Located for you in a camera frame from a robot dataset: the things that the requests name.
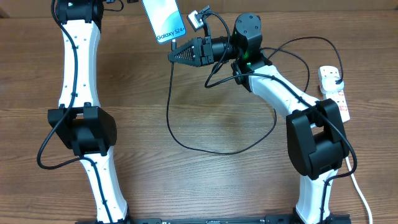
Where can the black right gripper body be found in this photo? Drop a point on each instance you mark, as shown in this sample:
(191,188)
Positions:
(207,51)

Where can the white charger plug adapter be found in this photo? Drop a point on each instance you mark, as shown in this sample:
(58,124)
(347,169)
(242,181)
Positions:
(330,85)

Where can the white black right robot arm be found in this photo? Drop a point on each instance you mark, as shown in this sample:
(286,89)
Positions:
(316,139)

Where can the Galaxy smartphone blue screen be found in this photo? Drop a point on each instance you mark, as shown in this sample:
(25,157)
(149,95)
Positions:
(165,19)

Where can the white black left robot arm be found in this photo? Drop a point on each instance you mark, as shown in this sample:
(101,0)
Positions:
(79,121)

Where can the white power strip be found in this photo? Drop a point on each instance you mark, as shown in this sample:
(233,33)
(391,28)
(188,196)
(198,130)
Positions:
(338,97)

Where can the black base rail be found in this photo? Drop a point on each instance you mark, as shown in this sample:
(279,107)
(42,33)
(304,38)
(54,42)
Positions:
(214,220)

